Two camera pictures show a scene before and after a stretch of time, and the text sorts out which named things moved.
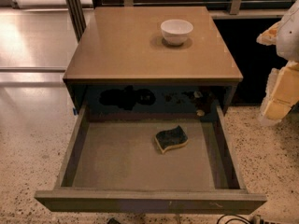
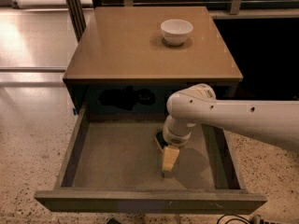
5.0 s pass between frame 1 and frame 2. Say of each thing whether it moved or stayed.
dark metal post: stayed
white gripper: moved
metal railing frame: stayed
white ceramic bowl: stayed
